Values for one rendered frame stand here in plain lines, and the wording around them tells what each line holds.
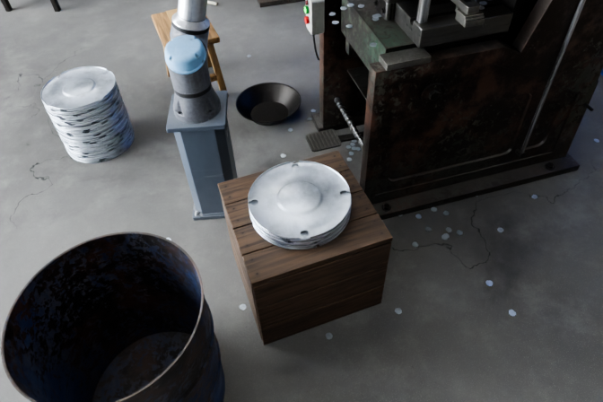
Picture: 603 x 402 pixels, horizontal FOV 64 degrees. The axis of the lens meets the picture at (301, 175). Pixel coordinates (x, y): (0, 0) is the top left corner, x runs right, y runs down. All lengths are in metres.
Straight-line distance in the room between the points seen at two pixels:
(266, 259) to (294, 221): 0.13
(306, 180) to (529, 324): 0.83
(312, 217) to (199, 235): 0.63
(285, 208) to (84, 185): 1.06
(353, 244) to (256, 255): 0.26
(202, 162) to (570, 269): 1.29
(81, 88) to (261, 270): 1.20
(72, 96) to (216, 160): 0.73
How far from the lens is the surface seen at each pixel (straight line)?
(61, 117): 2.13
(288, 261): 1.29
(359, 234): 1.35
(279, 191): 1.38
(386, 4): 1.62
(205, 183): 1.74
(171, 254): 1.26
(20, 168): 2.38
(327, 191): 1.38
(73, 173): 2.24
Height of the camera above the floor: 1.42
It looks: 46 degrees down
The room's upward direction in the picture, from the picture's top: 2 degrees counter-clockwise
